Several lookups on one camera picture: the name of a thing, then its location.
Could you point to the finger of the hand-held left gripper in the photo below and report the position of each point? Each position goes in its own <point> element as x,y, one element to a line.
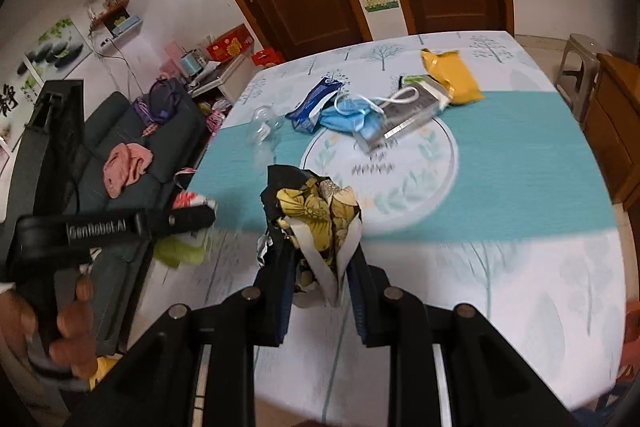
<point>180,221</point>

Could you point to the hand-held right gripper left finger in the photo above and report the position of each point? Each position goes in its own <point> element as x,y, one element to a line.
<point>275,307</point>

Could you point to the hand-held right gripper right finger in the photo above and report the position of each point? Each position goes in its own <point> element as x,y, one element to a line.
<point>367,312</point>

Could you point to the red floral wrapper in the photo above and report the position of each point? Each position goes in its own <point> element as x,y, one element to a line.
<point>192,199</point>

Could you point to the black gold foil wrapper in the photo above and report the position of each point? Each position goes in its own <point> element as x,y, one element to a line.
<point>310,207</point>

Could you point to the green white packet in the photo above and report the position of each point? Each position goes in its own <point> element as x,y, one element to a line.
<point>414,80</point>

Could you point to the yellow snack packet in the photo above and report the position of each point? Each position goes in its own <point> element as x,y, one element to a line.
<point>452,77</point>

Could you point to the person's left hand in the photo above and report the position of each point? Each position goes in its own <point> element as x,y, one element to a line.
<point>75,322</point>

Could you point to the pink cloth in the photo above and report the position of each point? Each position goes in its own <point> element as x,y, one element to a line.
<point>125,167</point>

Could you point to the dark teal sofa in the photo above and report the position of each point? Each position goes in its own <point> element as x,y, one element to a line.
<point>95,132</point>

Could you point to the yellow plastic stool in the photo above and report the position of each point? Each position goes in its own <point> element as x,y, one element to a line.
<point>105,367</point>

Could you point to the white low cabinet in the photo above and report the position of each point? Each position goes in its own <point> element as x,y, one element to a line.
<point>225,79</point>

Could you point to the light blue tape roll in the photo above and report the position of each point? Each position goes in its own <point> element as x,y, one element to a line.
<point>190,64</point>

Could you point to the pink board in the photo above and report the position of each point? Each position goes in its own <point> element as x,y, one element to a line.
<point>172,54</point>

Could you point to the blue tissue pack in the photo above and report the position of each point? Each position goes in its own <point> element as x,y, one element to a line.
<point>315,104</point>

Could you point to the red gift box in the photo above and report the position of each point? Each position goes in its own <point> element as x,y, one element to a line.
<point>230,44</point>

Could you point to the blue face mask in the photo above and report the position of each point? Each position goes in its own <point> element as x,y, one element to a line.
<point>350,119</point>

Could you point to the light blue box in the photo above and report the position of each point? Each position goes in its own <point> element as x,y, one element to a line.
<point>126,25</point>

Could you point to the wooden cabinet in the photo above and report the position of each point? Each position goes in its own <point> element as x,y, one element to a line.
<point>615,122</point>

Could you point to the grey plastic stool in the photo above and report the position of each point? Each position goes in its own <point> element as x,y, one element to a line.
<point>582,52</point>

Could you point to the calligraphy wall art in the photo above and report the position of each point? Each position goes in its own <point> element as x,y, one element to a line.
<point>9,102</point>

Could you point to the stones wall picture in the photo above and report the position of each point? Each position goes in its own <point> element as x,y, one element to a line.
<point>52,49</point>

